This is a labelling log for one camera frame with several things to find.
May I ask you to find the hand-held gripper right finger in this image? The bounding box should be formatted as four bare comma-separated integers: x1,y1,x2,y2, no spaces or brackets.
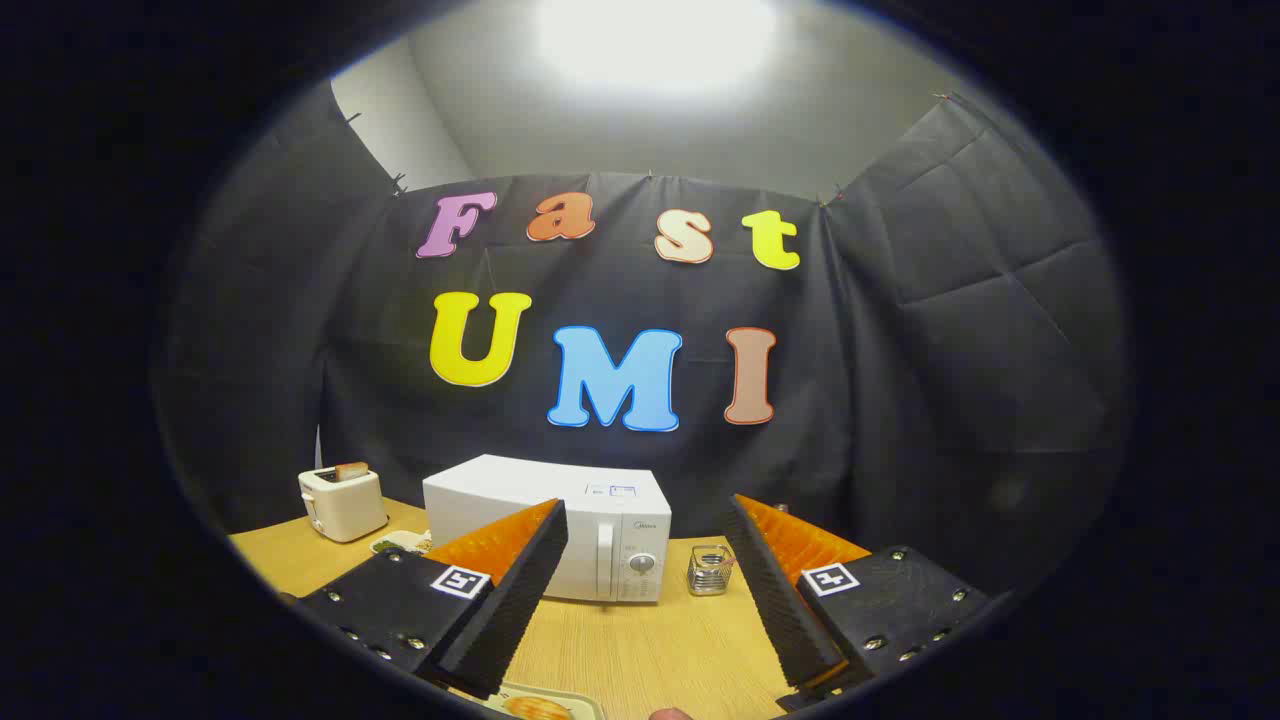
724,494,991,713

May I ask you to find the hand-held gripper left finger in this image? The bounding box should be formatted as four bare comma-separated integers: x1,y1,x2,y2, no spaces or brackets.
297,498,569,701

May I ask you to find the white microwave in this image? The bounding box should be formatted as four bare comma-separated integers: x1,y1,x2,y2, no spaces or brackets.
422,454,673,604

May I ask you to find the cream square plate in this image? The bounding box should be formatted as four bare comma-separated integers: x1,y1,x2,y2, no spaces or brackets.
480,682,607,720

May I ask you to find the white toaster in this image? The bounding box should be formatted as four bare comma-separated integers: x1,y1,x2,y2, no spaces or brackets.
298,466,389,544

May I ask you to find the wire mesh utensil holder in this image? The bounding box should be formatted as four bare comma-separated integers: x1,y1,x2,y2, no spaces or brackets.
687,545,736,598

